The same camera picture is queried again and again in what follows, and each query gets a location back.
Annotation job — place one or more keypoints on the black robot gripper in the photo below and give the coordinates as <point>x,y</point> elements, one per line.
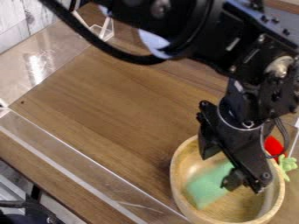
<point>222,134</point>

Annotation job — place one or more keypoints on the green foam block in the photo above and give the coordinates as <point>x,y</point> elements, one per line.
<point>204,188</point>

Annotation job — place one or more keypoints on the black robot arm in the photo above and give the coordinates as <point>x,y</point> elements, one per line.
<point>230,35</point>

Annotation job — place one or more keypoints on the red plush strawberry toy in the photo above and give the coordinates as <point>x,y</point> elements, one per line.
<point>288,163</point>

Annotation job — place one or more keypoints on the clear acrylic front barrier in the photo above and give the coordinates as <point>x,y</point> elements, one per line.
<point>97,194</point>

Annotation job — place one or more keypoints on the brown wooden bowl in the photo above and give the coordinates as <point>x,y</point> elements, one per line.
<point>241,206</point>

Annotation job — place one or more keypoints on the clear acrylic corner bracket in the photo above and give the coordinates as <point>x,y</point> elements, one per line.
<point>103,31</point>

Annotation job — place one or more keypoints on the black equipment base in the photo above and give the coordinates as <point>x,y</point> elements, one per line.
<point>26,212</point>

